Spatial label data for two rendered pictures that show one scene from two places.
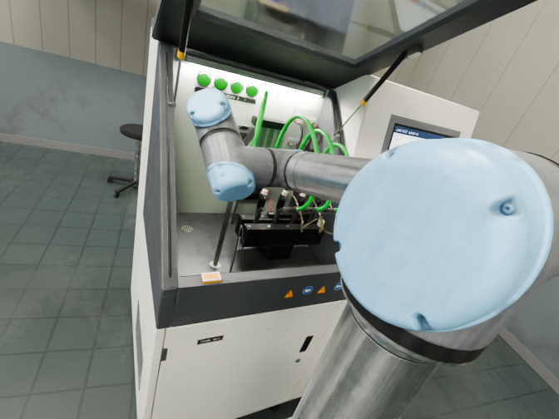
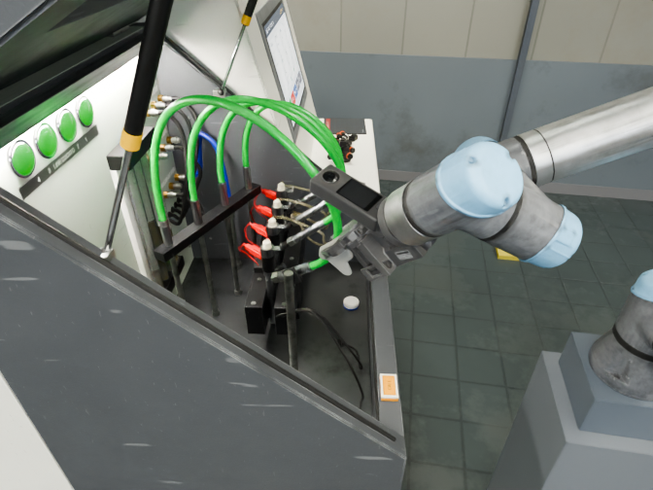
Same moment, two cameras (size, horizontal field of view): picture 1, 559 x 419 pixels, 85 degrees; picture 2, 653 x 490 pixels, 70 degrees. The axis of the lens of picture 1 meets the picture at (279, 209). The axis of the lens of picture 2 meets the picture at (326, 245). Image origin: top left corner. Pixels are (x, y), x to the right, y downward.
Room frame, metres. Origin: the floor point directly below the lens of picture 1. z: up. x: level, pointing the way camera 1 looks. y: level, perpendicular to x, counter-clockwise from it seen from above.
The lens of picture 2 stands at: (0.42, 0.61, 1.65)
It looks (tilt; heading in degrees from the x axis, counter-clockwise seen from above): 36 degrees down; 306
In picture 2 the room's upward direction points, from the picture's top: straight up
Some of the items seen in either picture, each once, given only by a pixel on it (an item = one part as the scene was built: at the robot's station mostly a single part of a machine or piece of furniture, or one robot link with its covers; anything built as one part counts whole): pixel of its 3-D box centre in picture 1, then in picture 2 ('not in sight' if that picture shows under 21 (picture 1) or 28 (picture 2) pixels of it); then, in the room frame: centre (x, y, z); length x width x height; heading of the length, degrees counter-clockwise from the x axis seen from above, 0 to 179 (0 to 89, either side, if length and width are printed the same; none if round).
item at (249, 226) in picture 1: (279, 236); (280, 282); (1.02, -0.03, 0.91); 0.34 x 0.10 x 0.15; 123
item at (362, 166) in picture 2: not in sight; (343, 159); (1.22, -0.60, 0.96); 0.70 x 0.22 x 0.03; 123
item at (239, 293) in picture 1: (272, 290); (378, 331); (0.76, -0.06, 0.87); 0.62 x 0.04 x 0.16; 123
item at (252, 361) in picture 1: (243, 372); not in sight; (0.74, -0.07, 0.44); 0.65 x 0.02 x 0.68; 123
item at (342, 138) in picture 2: not in sight; (343, 143); (1.24, -0.63, 1.01); 0.23 x 0.11 x 0.06; 123
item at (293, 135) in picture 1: (298, 145); (165, 146); (1.31, 0.01, 1.20); 0.13 x 0.03 x 0.31; 123
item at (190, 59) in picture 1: (261, 77); (88, 77); (1.17, 0.21, 1.43); 0.54 x 0.03 x 0.02; 123
